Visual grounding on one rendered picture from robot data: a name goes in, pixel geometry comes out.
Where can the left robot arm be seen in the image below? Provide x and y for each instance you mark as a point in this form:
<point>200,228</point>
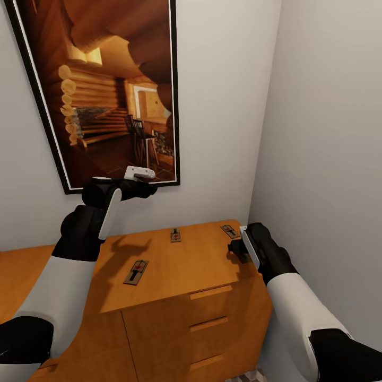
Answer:
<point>50,317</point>

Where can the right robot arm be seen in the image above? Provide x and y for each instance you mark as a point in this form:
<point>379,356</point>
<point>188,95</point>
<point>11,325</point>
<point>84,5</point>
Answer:
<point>321,348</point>

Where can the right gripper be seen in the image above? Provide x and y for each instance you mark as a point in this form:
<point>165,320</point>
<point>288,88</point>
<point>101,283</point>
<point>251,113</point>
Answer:
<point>237,247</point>

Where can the mousetrap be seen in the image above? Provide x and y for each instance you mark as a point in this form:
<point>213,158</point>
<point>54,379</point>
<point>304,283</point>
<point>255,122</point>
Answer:
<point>136,272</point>
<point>245,258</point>
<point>230,231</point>
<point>175,235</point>

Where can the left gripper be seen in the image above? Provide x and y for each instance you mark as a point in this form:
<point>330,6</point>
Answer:
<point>139,189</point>

